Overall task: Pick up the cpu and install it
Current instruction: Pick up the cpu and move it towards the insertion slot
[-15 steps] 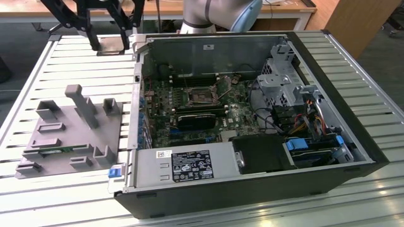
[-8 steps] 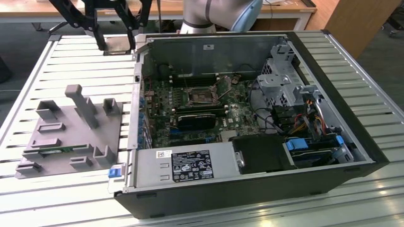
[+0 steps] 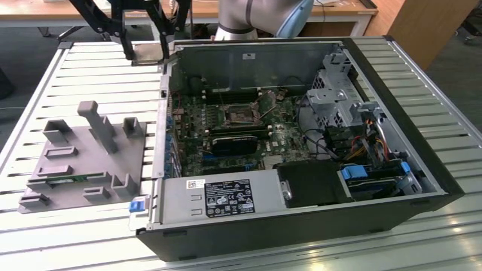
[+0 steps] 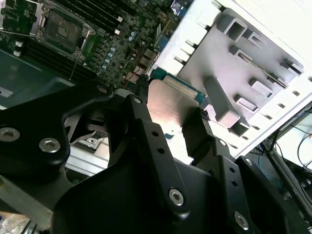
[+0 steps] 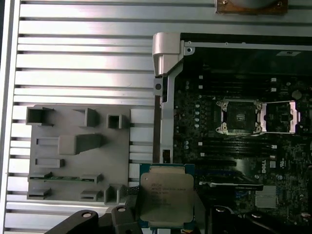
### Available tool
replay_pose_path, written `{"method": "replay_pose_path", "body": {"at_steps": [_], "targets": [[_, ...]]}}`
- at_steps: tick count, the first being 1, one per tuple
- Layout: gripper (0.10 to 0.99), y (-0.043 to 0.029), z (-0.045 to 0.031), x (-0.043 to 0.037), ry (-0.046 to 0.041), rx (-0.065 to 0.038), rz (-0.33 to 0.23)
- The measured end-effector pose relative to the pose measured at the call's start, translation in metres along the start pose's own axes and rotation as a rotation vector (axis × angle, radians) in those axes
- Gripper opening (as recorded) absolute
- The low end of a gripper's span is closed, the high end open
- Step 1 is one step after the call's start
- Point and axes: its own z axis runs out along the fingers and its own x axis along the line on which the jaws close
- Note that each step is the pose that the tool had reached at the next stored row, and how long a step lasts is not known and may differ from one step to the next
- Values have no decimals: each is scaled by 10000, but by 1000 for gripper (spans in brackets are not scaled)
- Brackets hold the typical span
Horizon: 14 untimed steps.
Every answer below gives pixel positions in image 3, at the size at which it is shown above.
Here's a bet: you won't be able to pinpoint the black RAM slot bank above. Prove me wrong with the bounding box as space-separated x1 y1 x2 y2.
204 86 263 104
207 125 272 139

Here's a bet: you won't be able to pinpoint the silver metal drive cage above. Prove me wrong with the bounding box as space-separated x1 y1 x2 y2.
304 52 388 128

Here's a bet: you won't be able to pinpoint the silver power supply unit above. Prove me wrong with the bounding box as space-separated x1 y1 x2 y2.
148 169 292 229

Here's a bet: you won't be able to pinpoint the small silver heatsink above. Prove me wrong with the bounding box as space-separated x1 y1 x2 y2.
261 156 283 169

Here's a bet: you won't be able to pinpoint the thin metal locking lever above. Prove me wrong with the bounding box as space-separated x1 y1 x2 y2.
260 103 280 119

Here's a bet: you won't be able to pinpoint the blue disk carrier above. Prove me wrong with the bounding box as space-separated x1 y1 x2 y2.
337 164 377 181

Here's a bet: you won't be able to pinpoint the black graphics card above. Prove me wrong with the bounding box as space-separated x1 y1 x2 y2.
208 134 260 156

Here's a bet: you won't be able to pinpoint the CPU socket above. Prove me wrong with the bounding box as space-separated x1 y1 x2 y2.
220 103 264 126

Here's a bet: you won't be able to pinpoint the wooden desk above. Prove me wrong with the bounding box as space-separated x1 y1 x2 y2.
0 0 379 39

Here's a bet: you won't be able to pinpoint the black plastic shroud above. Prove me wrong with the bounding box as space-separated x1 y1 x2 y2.
276 160 355 209

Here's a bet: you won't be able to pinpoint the wooden cabinet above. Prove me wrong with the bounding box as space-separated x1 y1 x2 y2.
363 0 478 71

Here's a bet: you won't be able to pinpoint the green RAM stick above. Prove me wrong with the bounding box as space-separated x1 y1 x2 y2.
44 174 90 186

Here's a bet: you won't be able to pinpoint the coloured power wires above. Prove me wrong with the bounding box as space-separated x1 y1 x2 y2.
348 120 391 163

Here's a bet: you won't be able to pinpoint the black PC case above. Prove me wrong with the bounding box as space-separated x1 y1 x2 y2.
134 36 466 262

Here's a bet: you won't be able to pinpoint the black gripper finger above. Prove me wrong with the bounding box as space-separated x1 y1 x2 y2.
66 0 134 60
141 0 189 62

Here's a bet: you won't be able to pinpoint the green motherboard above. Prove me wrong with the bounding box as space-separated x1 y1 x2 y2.
165 87 313 177

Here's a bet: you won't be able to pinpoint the black office chair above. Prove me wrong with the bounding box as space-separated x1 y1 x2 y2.
454 11 482 46

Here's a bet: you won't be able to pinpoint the grey parts rack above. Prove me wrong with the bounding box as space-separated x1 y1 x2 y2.
16 100 154 215

